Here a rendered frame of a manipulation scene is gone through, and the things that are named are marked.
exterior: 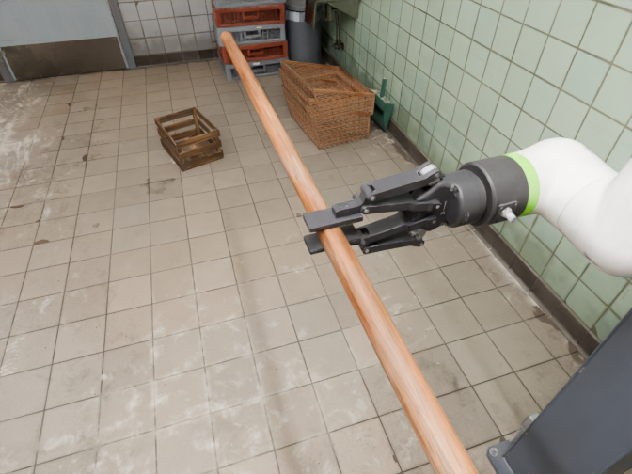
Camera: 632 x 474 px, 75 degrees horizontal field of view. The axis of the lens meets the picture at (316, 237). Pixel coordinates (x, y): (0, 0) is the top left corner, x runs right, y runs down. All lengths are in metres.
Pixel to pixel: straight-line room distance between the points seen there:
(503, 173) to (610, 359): 0.66
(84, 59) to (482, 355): 4.15
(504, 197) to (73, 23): 4.30
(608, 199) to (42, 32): 4.49
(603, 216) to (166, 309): 1.78
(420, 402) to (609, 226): 0.33
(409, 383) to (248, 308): 1.60
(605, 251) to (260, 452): 1.32
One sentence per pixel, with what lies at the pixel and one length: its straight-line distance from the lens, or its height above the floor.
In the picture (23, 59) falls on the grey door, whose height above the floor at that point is 0.18.
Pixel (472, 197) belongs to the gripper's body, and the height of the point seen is 1.22.
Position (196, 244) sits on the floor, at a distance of 2.30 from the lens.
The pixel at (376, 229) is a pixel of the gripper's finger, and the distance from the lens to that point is 0.55.
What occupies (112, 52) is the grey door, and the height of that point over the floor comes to 0.17.
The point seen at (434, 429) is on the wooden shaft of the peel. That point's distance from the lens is 0.37.
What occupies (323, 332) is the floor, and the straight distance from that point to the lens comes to 1.85.
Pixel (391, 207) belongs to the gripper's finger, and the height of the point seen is 1.22.
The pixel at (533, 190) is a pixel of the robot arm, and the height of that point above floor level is 1.22.
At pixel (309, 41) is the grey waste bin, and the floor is 0.25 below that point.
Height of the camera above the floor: 1.54
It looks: 43 degrees down
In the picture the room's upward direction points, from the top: straight up
